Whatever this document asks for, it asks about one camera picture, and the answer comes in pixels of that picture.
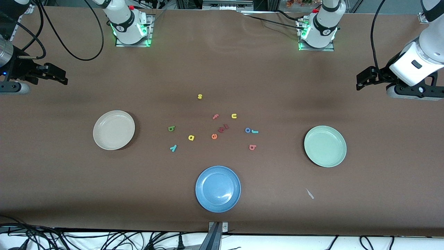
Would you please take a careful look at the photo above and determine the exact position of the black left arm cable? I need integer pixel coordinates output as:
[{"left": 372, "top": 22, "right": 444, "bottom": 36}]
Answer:
[{"left": 370, "top": 0, "right": 387, "bottom": 75}]

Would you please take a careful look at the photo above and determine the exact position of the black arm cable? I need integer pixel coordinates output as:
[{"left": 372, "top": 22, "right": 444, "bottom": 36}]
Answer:
[
  {"left": 370, "top": 0, "right": 387, "bottom": 75},
  {"left": 14, "top": 0, "right": 104, "bottom": 61}
]

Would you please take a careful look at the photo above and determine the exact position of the black cable tangle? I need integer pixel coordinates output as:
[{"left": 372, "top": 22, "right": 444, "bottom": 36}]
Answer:
[{"left": 0, "top": 215, "right": 208, "bottom": 250}]

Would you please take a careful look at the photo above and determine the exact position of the brown table cover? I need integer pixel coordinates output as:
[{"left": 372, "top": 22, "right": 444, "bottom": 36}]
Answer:
[{"left": 0, "top": 6, "right": 444, "bottom": 237}]

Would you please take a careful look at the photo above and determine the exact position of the light green round plate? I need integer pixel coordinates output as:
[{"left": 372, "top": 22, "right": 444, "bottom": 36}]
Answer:
[{"left": 304, "top": 125, "right": 347, "bottom": 168}]

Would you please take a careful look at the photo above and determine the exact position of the grey metal box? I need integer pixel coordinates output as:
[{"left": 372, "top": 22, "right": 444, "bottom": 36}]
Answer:
[{"left": 203, "top": 0, "right": 254, "bottom": 10}]

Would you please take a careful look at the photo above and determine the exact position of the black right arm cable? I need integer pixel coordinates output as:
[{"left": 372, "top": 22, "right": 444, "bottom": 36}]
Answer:
[{"left": 14, "top": 0, "right": 104, "bottom": 61}]

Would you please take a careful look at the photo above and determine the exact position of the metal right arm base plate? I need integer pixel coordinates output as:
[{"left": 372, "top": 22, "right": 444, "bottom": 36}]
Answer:
[{"left": 116, "top": 14, "right": 153, "bottom": 47}]

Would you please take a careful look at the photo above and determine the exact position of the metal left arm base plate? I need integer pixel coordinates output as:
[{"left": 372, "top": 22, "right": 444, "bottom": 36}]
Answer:
[{"left": 298, "top": 19, "right": 335, "bottom": 52}]

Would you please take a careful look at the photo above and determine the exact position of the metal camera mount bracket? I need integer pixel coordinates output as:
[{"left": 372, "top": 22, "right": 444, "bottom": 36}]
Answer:
[{"left": 207, "top": 222, "right": 229, "bottom": 250}]

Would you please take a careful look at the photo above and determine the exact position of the beige round plate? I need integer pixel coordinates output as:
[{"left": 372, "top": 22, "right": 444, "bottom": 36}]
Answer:
[{"left": 93, "top": 110, "right": 136, "bottom": 151}]

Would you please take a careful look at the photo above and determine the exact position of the blue round plate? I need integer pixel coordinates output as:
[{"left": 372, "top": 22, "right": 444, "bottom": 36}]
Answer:
[{"left": 195, "top": 166, "right": 241, "bottom": 213}]

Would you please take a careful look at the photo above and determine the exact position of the black base cable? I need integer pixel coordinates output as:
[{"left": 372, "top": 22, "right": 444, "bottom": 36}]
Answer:
[
  {"left": 242, "top": 14, "right": 301, "bottom": 30},
  {"left": 140, "top": 9, "right": 165, "bottom": 28}
]

